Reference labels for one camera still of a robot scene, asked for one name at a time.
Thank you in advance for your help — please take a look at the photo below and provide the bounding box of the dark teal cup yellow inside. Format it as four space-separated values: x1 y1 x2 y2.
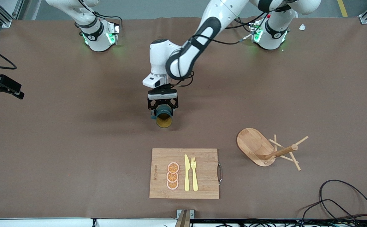
150 105 174 129

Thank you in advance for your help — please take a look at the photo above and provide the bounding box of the yellow plastic knife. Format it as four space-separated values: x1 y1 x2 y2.
184 154 191 192

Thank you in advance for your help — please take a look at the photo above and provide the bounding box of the yellow plastic fork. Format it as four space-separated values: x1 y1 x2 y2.
191 157 199 192

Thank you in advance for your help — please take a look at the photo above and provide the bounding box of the wooden mug tree stand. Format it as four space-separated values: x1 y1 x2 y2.
236 128 309 172

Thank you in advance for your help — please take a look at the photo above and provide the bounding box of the bamboo cutting board metal handle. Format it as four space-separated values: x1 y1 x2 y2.
149 148 223 200

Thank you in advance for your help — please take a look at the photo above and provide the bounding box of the black left base cable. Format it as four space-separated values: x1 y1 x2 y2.
234 17 254 33

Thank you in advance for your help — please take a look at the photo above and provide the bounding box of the metal table bracket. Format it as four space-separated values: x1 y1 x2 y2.
176 209 195 227

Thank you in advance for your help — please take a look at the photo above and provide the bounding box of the white table edge rail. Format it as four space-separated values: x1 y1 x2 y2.
0 218 177 227

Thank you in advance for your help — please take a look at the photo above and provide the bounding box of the black looped cable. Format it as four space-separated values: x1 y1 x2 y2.
297 199 360 227
318 180 367 227

